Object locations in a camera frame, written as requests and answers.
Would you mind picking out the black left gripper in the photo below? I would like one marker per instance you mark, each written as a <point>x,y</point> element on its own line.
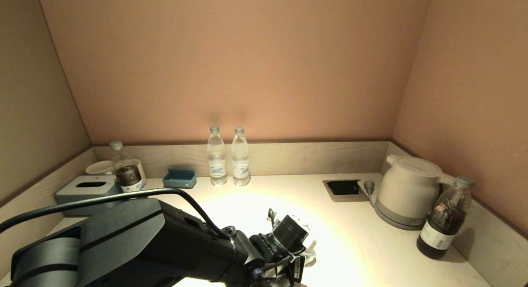
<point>272,254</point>

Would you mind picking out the light blue microfibre cloth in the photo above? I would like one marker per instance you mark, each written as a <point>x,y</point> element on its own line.
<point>310,254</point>

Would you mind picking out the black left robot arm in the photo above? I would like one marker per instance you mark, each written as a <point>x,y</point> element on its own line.
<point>123,245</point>

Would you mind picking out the recessed table socket box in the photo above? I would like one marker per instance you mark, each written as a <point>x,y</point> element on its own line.
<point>344,188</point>

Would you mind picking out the clear water bottle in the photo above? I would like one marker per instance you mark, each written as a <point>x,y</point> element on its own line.
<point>240,159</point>
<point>217,159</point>

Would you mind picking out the grey power plug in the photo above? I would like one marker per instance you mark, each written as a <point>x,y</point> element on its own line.
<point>368,186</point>

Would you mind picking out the small blue tray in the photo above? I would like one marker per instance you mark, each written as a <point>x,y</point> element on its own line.
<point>179,180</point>

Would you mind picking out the grey kettle base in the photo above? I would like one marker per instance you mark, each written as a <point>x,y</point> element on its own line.
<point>396,223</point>

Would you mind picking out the white electric kettle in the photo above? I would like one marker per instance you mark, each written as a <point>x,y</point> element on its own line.
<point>406,188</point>

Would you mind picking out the dark tea bottle white label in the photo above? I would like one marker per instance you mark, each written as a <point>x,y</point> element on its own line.
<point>443,221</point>
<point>128,171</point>

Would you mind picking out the white ceramic cup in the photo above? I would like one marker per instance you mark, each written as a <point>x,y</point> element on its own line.
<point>99,168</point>

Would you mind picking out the blue-grey tissue box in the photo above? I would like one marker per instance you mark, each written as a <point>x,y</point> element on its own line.
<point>66,192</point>

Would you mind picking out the wrist camera on white mount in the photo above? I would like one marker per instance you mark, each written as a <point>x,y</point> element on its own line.
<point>288,233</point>

